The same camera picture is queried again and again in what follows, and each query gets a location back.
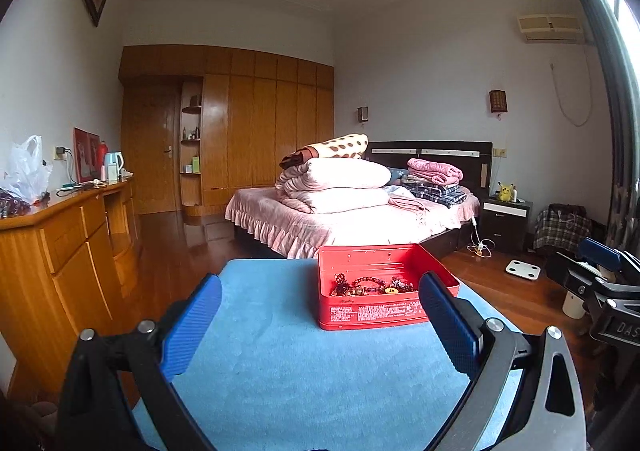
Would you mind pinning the cream brown spotted blanket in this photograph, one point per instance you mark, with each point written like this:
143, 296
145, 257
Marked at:
335, 148

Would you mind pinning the wooden corner shelf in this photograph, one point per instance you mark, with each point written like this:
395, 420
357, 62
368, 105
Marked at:
191, 146

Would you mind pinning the white bathroom scale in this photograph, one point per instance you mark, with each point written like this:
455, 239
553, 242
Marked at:
523, 268

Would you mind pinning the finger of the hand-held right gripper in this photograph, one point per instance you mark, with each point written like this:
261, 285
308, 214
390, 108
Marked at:
631, 266
597, 253

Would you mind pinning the folded plaid clothes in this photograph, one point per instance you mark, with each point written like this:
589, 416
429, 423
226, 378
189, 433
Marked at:
440, 193

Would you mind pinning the brown wall ornament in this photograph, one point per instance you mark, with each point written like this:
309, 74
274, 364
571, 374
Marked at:
497, 102

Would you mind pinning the beige air conditioner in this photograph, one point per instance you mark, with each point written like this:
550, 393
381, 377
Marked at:
550, 26

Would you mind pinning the patterned curtain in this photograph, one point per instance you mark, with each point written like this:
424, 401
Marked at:
620, 131

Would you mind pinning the red metal tin box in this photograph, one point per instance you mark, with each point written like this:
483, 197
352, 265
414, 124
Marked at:
375, 313

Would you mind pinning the black plug charger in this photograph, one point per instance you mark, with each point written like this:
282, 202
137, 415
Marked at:
62, 153

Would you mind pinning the white plastic bag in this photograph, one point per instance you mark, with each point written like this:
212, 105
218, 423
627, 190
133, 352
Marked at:
25, 171

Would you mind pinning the wooden door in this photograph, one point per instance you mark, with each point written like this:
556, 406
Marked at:
150, 151

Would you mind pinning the yellow plush toy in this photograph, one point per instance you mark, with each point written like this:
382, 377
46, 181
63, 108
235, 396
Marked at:
506, 191

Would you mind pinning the bed with pink cover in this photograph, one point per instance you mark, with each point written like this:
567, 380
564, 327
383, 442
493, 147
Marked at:
350, 226

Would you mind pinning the red framed picture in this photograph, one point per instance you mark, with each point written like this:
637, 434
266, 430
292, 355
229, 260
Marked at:
85, 156

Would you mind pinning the white bucket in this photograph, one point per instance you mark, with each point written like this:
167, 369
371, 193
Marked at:
575, 301

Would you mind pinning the red thermos bottle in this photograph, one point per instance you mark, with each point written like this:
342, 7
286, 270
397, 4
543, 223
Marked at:
103, 153

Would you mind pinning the plaid bag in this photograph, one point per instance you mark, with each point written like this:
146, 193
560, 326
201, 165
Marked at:
560, 228

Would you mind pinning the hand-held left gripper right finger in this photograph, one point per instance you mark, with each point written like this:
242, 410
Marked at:
447, 326

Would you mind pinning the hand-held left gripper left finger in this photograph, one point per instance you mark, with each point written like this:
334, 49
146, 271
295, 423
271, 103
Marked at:
192, 326

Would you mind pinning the folded pink blanket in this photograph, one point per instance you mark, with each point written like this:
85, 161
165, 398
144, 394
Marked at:
435, 171

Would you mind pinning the dark wooden headboard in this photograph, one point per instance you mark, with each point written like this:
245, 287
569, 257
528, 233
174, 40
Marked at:
450, 151

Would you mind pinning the blue table mat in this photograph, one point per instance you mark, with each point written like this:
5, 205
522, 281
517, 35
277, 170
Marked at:
300, 371

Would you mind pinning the wooden sideboard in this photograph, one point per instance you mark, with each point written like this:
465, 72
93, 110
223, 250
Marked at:
50, 271

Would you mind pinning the dark nightstand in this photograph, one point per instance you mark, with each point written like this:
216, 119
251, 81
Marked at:
505, 226

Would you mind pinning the folded pink quilt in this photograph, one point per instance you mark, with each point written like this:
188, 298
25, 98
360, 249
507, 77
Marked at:
335, 183

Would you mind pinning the light blue electric kettle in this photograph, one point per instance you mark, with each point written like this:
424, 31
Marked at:
114, 168

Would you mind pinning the wooden wardrobe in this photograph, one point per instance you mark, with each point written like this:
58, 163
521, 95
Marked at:
260, 131

